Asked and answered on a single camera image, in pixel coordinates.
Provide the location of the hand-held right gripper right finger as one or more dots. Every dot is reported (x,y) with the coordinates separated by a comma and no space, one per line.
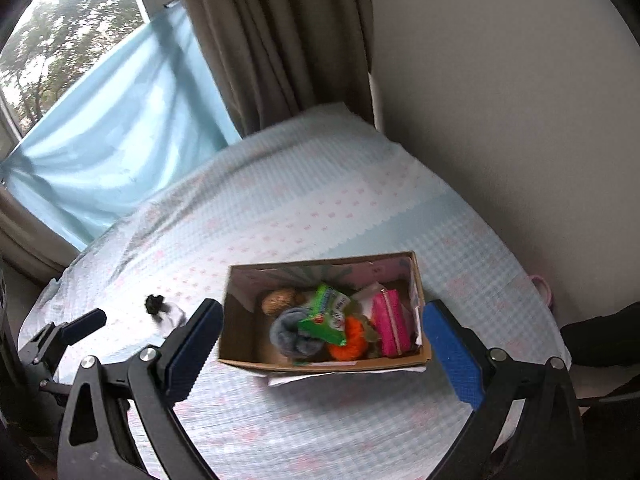
(452,355)

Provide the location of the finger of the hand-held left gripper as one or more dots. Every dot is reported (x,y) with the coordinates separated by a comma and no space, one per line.
(75,327)

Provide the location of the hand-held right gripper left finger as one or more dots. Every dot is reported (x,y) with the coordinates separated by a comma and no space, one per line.
(192,355)

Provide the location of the paper-wrapped cardboard box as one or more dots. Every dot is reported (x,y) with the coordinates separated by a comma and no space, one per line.
(250,340)

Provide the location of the pink zip pouch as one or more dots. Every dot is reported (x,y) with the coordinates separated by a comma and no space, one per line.
(390,325)

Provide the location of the brown round plush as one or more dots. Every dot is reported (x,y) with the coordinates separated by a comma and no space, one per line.
(275,302)

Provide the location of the orange pompom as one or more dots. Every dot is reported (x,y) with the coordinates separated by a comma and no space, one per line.
(352,342)

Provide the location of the white mesh cloth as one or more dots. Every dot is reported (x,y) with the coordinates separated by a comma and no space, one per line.
(369,292)

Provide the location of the green snack packet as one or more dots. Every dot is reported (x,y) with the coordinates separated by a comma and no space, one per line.
(327,317)

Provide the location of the black hair clip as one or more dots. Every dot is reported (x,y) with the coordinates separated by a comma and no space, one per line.
(154,305)

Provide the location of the brown curtain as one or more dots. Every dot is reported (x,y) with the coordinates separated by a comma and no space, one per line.
(35,240)
(270,35)

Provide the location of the dark clothing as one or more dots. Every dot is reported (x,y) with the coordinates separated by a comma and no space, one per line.
(607,335)

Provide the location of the checkered bed sheet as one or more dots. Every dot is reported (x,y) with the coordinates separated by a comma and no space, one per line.
(310,200)

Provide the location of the light blue cloth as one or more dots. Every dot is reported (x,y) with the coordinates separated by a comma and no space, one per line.
(115,125)

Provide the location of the window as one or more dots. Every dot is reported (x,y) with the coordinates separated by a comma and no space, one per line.
(65,35)

